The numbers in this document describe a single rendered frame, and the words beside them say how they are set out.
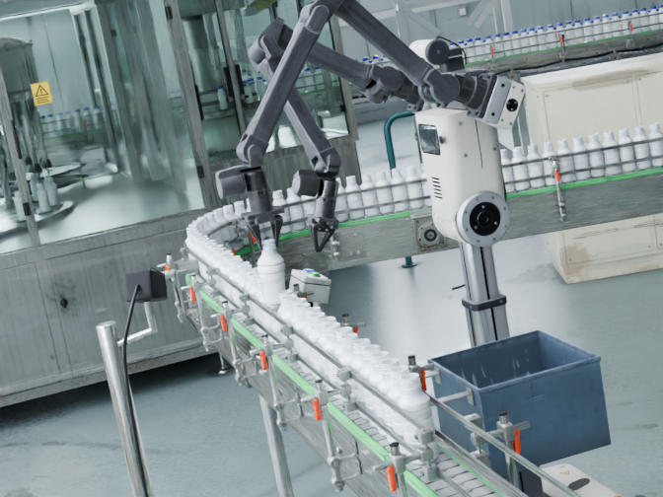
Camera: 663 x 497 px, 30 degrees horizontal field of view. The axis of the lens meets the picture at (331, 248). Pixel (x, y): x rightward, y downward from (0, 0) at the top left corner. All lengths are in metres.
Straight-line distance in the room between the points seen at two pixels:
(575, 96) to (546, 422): 4.42
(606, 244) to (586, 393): 4.42
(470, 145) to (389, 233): 1.47
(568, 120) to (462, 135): 3.78
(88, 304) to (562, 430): 3.90
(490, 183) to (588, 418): 0.83
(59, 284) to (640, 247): 3.30
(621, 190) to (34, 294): 3.03
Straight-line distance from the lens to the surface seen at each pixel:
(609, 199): 4.95
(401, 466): 2.14
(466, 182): 3.46
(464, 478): 2.24
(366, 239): 4.87
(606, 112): 7.23
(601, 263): 7.37
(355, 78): 3.65
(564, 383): 2.92
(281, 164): 8.53
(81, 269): 6.43
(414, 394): 2.29
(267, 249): 3.14
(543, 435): 2.93
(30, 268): 6.41
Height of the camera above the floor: 1.87
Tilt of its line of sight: 11 degrees down
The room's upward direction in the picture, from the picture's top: 10 degrees counter-clockwise
